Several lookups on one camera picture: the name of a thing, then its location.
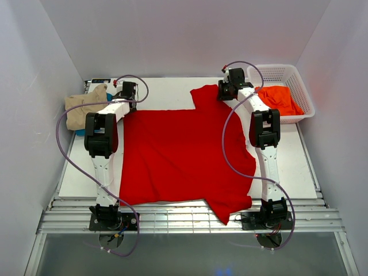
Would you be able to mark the red t shirt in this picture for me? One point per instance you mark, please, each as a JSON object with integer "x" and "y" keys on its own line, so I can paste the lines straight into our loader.
{"x": 176, "y": 155}

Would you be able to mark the aluminium frame rail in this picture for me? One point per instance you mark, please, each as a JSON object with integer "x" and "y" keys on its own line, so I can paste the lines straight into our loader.
{"x": 73, "y": 216}

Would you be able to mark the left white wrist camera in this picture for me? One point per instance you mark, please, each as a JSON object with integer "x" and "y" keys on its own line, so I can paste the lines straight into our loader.
{"x": 117, "y": 83}

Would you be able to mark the beige folded t shirt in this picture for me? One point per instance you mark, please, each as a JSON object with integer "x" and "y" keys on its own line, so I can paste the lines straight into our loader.
{"x": 76, "y": 118}

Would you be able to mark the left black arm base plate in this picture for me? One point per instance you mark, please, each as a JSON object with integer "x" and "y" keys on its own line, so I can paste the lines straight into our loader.
{"x": 126, "y": 221}

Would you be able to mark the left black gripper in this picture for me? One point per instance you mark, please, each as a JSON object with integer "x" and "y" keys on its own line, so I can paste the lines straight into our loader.
{"x": 131, "y": 103}

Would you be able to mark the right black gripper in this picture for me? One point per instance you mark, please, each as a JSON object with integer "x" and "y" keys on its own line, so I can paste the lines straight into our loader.
{"x": 225, "y": 94}

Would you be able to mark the orange t shirt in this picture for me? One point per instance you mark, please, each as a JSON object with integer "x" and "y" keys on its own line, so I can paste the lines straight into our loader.
{"x": 279, "y": 97}

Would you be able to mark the blue label sticker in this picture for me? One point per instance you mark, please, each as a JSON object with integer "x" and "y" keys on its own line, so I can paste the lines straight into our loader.
{"x": 101, "y": 80}

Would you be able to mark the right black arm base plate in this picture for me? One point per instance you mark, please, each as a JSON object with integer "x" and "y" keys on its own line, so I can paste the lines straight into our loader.
{"x": 253, "y": 221}

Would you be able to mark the blue folded t shirt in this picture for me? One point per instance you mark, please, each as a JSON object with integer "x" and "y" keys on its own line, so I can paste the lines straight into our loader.
{"x": 81, "y": 132}

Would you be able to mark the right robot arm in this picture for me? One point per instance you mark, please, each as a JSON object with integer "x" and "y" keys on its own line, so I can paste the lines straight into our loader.
{"x": 264, "y": 134}

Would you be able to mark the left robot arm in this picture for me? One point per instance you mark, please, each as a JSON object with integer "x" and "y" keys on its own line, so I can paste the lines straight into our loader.
{"x": 102, "y": 130}

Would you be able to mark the white plastic basket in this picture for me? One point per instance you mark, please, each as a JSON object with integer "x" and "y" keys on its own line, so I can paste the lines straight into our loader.
{"x": 283, "y": 75}

